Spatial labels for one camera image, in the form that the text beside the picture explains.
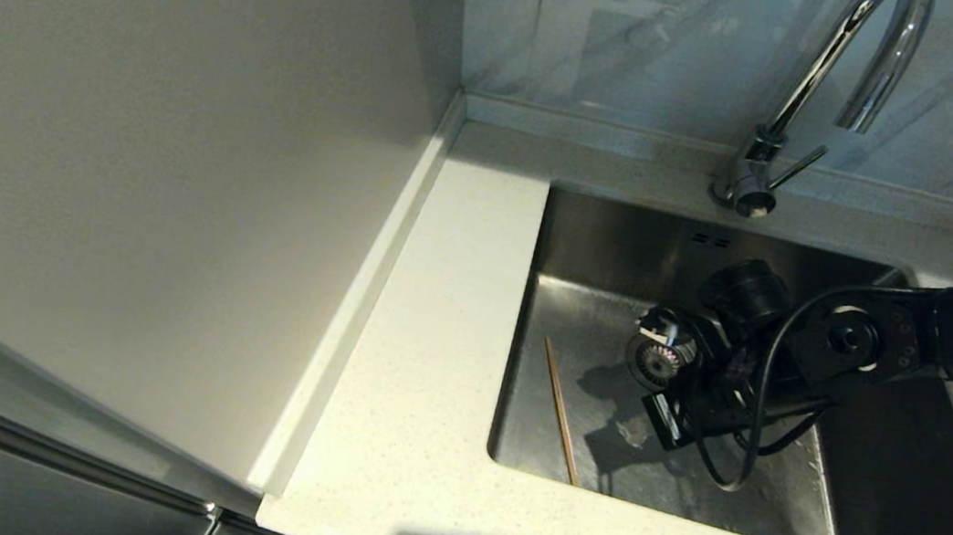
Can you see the chrome faucet lever rod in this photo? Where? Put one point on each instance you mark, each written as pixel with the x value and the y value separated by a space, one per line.
pixel 798 167

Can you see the brown wooden chopstick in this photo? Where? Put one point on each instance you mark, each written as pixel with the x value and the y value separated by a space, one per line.
pixel 561 408

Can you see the tall cabinet unit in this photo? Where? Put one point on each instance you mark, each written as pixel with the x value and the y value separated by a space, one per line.
pixel 131 167

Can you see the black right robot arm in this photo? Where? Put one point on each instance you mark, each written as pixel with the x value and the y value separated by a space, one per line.
pixel 937 337

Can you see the silver cabinet rail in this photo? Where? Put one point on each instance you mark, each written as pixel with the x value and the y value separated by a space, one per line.
pixel 47 450

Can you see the stainless steel sink basin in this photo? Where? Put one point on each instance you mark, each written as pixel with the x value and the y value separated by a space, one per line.
pixel 898 489

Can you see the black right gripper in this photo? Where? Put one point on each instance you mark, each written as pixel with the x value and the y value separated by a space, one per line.
pixel 720 373

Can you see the chrome gooseneck faucet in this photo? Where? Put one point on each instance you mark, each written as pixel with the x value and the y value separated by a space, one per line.
pixel 821 64

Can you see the round metal drain strainer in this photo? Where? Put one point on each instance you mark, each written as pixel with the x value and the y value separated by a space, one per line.
pixel 655 365

